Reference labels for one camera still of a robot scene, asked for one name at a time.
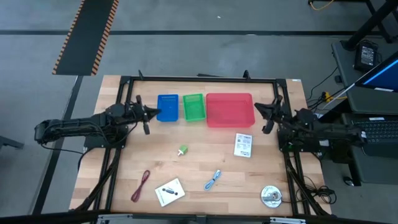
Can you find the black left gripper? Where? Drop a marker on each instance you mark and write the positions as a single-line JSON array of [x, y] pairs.
[[136, 113]]

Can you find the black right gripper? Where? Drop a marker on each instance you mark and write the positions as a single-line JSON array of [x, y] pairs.
[[281, 115]]

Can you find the white card reader box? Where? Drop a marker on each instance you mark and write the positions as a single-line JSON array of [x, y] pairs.
[[169, 192], [242, 145]]

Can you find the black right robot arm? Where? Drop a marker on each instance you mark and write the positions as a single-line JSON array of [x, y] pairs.
[[326, 129]]

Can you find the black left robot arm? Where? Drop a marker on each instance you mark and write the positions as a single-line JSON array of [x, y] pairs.
[[77, 123]]

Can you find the red translucent plastic bin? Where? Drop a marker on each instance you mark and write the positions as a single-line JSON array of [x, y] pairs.
[[230, 110]]

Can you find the blue plastic basket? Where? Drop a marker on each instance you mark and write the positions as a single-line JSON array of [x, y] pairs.
[[168, 109]]

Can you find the green plastic basket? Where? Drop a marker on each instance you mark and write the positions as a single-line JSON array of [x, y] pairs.
[[194, 109]]

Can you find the green white USB charger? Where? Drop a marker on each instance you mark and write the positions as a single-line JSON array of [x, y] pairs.
[[183, 150]]

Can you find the yellow power plug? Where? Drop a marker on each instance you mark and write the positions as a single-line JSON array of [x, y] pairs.
[[327, 97]]

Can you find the silver round disc spool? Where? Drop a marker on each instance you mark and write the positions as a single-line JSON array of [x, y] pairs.
[[271, 196]]

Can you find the dark grey computer desk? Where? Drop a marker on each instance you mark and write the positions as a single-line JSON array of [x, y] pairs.
[[345, 62]]

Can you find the black orange striped floor mat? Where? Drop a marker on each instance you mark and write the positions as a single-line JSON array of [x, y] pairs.
[[85, 37]]

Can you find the black laptop keyboard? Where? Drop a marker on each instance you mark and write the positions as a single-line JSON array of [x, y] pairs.
[[377, 130]]

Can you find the black power adapter brick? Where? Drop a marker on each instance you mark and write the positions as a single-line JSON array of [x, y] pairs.
[[367, 56]]

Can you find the computer monitor with blue screen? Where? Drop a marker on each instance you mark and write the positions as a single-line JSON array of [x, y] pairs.
[[384, 76]]

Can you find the black diagonal stand leg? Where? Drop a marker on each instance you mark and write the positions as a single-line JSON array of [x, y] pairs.
[[370, 25]]

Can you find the black aluminium table frame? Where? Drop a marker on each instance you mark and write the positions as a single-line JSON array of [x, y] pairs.
[[202, 79]]

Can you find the black camera rig beam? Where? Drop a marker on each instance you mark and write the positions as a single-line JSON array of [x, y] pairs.
[[46, 217]]

